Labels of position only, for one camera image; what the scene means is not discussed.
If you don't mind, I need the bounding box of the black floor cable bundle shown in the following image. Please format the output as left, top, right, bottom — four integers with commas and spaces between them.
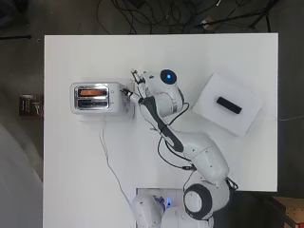
94, 0, 222, 35

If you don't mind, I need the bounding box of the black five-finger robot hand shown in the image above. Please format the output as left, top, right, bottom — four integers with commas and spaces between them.
119, 69, 150, 105

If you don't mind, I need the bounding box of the dark side table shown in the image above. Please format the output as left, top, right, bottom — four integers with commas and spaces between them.
213, 190, 286, 228

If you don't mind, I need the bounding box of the steel toaster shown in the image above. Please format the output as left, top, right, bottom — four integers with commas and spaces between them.
69, 81, 126, 116

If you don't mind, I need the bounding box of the white hanging sheet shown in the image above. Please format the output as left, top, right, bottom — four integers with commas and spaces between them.
0, 122, 44, 228

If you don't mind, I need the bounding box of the white toaster power cable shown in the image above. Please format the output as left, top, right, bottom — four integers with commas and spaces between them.
99, 122, 137, 207

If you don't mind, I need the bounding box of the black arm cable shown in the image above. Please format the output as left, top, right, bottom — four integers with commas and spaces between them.
156, 101, 198, 173

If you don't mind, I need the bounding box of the black block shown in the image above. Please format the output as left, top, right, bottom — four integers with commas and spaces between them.
216, 96, 243, 116

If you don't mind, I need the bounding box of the plain white flat box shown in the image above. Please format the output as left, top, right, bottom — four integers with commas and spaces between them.
193, 72, 263, 138

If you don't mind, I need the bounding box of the wooden desk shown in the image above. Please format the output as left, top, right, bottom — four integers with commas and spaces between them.
272, 196, 304, 228

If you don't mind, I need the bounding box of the toy bread slice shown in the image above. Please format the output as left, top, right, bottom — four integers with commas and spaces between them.
79, 89, 107, 97

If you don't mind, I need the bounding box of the thin white cable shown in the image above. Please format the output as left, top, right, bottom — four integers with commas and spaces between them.
278, 115, 304, 123

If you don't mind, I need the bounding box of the black rod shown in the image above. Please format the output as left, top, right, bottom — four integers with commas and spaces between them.
0, 34, 32, 41

